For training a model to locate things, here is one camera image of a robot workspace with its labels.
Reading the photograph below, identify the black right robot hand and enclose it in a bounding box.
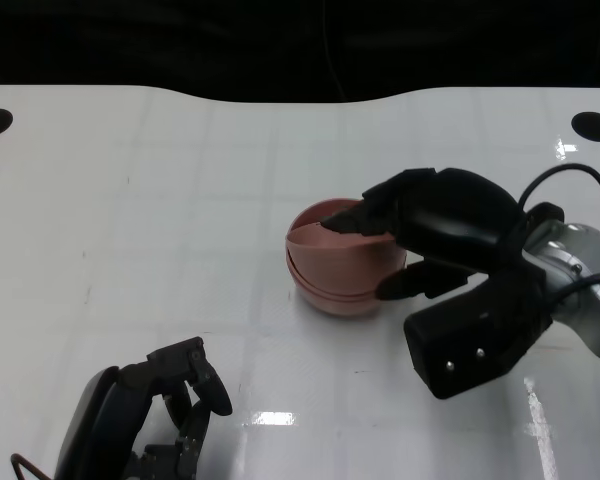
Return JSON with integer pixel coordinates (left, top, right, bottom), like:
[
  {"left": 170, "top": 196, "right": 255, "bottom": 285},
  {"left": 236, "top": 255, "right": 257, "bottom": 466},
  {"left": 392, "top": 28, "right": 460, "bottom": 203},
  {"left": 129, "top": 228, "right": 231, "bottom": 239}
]
[{"left": 319, "top": 167, "right": 526, "bottom": 301}]

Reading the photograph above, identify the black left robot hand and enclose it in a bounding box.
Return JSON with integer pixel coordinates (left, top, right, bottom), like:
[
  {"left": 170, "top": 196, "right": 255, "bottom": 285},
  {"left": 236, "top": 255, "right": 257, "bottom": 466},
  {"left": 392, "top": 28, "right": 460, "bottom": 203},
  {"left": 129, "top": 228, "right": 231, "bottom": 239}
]
[{"left": 53, "top": 337, "right": 234, "bottom": 480}]

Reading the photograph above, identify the pink plastic bowl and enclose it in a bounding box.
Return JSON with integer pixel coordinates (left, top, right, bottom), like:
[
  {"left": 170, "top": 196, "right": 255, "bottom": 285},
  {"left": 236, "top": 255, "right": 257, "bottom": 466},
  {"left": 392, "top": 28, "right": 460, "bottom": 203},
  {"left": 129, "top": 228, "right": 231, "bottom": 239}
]
[
  {"left": 285, "top": 198, "right": 407, "bottom": 299},
  {"left": 286, "top": 252, "right": 407, "bottom": 303},
  {"left": 292, "top": 272, "right": 399, "bottom": 318}
]

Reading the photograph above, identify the red cable loop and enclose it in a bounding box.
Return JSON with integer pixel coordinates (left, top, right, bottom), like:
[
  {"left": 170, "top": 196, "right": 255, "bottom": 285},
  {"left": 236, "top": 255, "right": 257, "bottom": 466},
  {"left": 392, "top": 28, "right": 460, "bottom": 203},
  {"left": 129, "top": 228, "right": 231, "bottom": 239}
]
[{"left": 10, "top": 452, "right": 57, "bottom": 480}]

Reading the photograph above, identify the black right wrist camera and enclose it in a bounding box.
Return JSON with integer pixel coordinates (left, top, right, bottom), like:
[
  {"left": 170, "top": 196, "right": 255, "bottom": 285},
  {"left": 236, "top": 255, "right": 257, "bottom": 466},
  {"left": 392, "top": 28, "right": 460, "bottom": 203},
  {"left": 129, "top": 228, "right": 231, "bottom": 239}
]
[{"left": 403, "top": 263, "right": 554, "bottom": 401}]

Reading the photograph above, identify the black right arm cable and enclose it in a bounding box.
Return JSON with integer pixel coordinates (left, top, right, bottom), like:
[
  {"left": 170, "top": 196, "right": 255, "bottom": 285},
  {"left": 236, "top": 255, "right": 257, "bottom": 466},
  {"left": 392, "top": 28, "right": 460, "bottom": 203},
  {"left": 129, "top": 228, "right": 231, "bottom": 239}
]
[{"left": 517, "top": 163, "right": 600, "bottom": 302}]

